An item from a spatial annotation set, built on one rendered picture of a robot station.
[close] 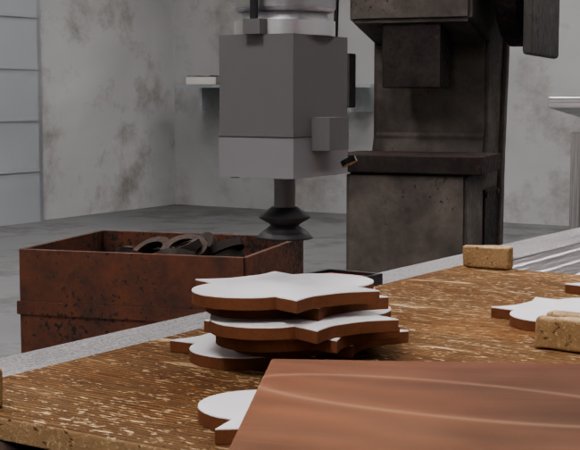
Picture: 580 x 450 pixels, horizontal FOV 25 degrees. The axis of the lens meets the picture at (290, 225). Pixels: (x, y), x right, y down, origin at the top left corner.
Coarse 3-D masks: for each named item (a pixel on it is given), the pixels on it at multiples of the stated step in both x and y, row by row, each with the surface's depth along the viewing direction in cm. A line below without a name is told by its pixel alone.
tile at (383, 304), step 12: (384, 300) 99; (216, 312) 96; (228, 312) 95; (240, 312) 95; (252, 312) 94; (264, 312) 94; (276, 312) 95; (288, 312) 95; (300, 312) 95; (312, 312) 94; (324, 312) 95; (336, 312) 97
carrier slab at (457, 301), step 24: (384, 288) 136; (408, 288) 136; (432, 288) 136; (456, 288) 136; (480, 288) 136; (504, 288) 136; (528, 288) 136; (552, 288) 136; (408, 312) 121; (432, 312) 121; (456, 312) 121; (480, 312) 121; (480, 336) 110; (504, 336) 110; (528, 336) 110
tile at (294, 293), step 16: (272, 272) 104; (192, 288) 96; (208, 288) 96; (224, 288) 96; (240, 288) 96; (256, 288) 96; (272, 288) 96; (288, 288) 96; (304, 288) 96; (320, 288) 96; (336, 288) 96; (352, 288) 96; (368, 288) 96; (208, 304) 93; (224, 304) 92; (240, 304) 92; (256, 304) 92; (272, 304) 93; (288, 304) 92; (304, 304) 92; (320, 304) 93; (336, 304) 94
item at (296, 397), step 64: (320, 384) 45; (384, 384) 45; (448, 384) 45; (512, 384) 45; (576, 384) 45; (256, 448) 37; (320, 448) 37; (384, 448) 37; (448, 448) 37; (512, 448) 37; (576, 448) 37
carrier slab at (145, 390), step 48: (192, 336) 110; (432, 336) 110; (48, 384) 91; (96, 384) 91; (144, 384) 91; (192, 384) 91; (240, 384) 91; (0, 432) 82; (48, 432) 80; (96, 432) 78; (144, 432) 78; (192, 432) 78
